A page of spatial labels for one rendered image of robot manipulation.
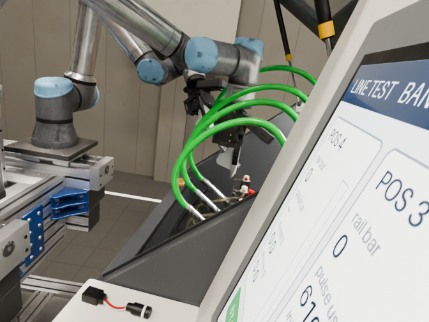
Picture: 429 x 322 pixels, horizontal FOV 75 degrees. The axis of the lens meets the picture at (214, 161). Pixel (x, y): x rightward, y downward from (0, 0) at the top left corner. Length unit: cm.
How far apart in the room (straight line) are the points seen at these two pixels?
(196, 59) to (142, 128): 282
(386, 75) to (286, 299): 13
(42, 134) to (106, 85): 241
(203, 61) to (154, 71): 30
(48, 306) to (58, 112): 97
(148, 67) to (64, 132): 40
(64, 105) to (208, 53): 62
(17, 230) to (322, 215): 69
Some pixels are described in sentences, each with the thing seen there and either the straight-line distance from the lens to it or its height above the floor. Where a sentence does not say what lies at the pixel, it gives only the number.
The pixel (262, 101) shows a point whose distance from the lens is 59.
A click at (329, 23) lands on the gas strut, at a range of 44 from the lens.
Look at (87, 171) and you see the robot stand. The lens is 110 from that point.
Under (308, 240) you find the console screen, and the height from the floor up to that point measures 131.
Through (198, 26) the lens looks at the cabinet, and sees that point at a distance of 286.
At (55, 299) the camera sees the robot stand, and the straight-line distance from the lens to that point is 172.
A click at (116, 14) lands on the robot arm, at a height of 147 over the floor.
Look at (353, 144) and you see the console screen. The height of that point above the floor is 136.
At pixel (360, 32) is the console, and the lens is 32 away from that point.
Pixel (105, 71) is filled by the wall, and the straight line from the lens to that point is 350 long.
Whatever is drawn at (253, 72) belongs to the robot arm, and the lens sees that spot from 72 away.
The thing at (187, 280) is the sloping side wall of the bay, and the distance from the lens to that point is 55.
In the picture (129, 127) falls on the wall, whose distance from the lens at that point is 347.
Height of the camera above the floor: 139
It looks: 18 degrees down
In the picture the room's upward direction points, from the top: 9 degrees clockwise
